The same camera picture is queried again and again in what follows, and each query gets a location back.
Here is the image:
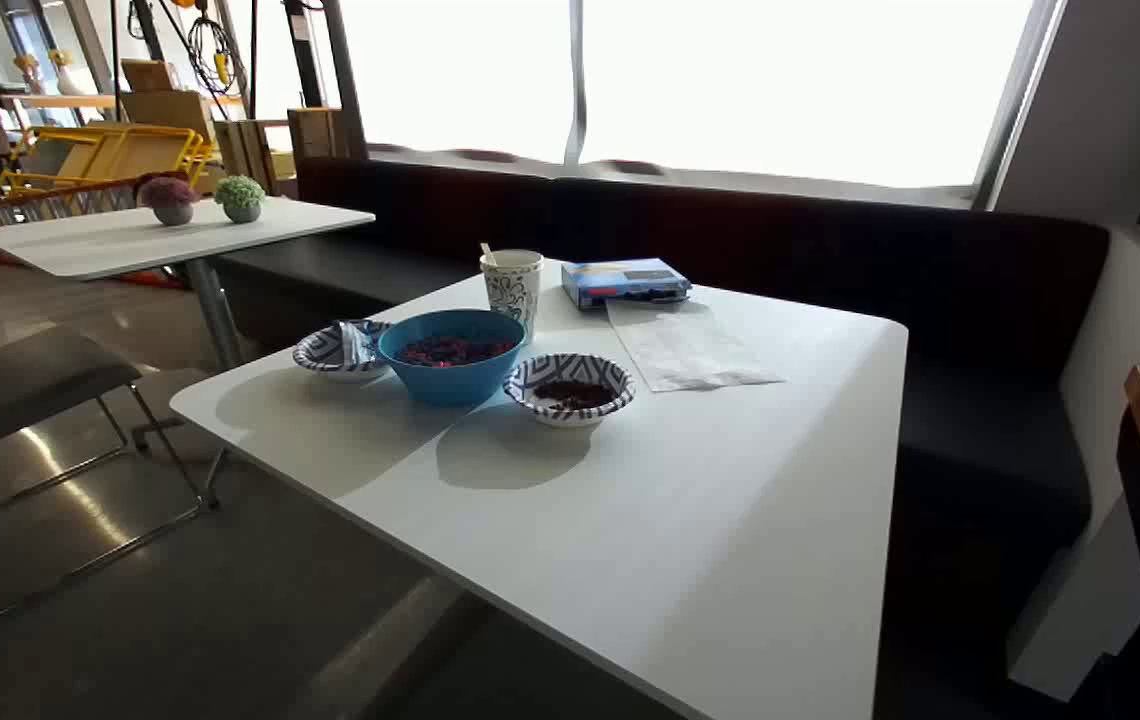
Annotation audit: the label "yellow cart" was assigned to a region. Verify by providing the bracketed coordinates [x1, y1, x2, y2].
[0, 118, 222, 200]

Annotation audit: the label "cardboard box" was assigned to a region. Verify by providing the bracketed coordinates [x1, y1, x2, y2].
[121, 54, 222, 135]

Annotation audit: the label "patterned paper cup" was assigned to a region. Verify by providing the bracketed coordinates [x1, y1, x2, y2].
[475, 244, 546, 336]

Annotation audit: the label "green round ball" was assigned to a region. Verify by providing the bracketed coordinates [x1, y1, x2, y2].
[212, 171, 267, 229]

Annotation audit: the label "white paper napkin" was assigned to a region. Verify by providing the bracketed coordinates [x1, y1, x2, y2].
[602, 296, 787, 396]

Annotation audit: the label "white side table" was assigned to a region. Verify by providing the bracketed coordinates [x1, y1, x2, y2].
[0, 191, 378, 370]

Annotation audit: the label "colourful beads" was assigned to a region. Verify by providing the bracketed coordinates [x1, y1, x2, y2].
[394, 330, 514, 370]

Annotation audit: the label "patterned paper bowl with chocolate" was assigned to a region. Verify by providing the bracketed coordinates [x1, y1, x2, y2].
[502, 349, 634, 433]

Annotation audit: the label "blue cookie box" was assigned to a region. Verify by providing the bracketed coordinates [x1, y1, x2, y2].
[554, 256, 694, 316]

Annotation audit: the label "blue plastic bowl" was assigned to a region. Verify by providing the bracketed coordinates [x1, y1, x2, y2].
[372, 308, 531, 411]

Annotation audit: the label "black stool with metal legs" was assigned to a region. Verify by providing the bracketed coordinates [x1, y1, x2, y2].
[0, 325, 226, 655]

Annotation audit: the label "black bench sofa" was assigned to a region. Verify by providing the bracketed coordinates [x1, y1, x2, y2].
[214, 138, 1113, 720]

